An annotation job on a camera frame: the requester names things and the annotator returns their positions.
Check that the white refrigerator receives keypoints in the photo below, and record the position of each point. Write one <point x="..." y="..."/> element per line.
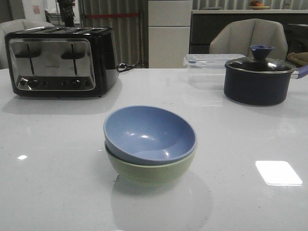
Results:
<point x="169" y="25"/>

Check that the green bowl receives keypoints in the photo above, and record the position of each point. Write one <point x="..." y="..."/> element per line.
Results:
<point x="151" y="175"/>

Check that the beige upholstered chair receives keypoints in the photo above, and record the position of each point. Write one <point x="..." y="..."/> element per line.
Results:
<point x="238" y="36"/>

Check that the fruit plate on counter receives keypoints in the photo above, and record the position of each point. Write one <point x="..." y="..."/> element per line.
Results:
<point x="256" y="5"/>

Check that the clear plastic food container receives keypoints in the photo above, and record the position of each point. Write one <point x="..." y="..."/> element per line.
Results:
<point x="207" y="71"/>

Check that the blue bowl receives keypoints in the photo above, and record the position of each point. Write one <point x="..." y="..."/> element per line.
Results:
<point x="150" y="136"/>

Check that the tan cushion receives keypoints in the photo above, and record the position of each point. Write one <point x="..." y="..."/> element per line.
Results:
<point x="300" y="59"/>

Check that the dark blue saucepan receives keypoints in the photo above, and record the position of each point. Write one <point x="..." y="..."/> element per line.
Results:
<point x="260" y="88"/>

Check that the glass lid with blue knob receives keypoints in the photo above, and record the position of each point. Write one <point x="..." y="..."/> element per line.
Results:
<point x="260" y="62"/>

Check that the black and chrome toaster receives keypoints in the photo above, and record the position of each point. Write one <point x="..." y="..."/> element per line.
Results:
<point x="62" y="61"/>

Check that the dark kitchen counter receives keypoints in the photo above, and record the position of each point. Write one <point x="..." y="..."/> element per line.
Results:
<point x="207" y="24"/>

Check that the red barrier belt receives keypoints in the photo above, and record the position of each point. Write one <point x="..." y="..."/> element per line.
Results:
<point x="106" y="16"/>

